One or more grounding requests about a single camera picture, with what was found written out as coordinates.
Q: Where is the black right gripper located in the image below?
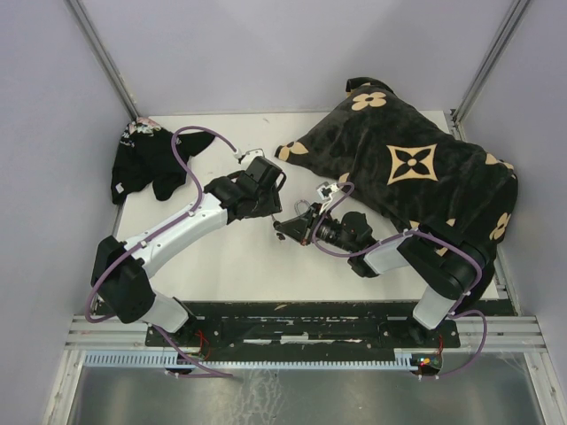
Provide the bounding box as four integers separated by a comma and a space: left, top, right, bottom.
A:
276, 203, 355, 253

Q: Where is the black headed key pair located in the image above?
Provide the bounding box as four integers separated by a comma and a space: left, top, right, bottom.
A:
271, 215, 286, 241

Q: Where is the brass padlock silver shackle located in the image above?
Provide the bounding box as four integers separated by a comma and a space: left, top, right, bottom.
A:
294, 199, 311, 217

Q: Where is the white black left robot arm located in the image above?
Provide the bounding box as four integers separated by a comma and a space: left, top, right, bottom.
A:
91, 156, 286, 345

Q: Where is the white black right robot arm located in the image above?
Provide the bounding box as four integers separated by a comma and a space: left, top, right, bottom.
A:
274, 203, 491, 346

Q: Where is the black beige patterned blanket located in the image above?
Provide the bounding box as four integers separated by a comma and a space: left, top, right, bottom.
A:
275, 77, 519, 260

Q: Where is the black printed garment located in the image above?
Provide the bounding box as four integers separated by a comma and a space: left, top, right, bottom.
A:
110, 118, 187, 205

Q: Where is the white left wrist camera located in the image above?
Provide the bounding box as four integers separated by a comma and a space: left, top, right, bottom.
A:
238, 149, 265, 169

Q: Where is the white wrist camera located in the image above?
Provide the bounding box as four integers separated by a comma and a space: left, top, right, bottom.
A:
238, 149, 265, 169
316, 182, 342, 215

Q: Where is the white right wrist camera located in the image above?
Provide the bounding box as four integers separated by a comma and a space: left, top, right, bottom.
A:
316, 182, 342, 215

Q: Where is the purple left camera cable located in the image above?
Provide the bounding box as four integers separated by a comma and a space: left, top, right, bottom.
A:
85, 126, 243, 380

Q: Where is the purple camera cable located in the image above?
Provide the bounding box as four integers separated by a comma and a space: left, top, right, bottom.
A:
85, 126, 243, 380
312, 181, 489, 381

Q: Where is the black base frame bar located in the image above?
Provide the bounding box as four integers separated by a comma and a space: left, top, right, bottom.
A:
171, 302, 461, 359

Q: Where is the white slotted cable duct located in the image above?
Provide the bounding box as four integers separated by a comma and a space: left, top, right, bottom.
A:
83, 348, 439, 369

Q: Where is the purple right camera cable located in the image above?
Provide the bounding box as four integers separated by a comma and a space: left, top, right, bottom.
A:
312, 181, 489, 381

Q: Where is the left aluminium frame post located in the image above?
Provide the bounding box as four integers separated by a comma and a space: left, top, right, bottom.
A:
63, 0, 139, 120

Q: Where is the aluminium frame post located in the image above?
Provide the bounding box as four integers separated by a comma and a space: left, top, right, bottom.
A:
63, 0, 139, 120
451, 0, 532, 140

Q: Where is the right aluminium frame post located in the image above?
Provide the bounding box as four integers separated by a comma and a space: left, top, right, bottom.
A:
451, 0, 532, 140

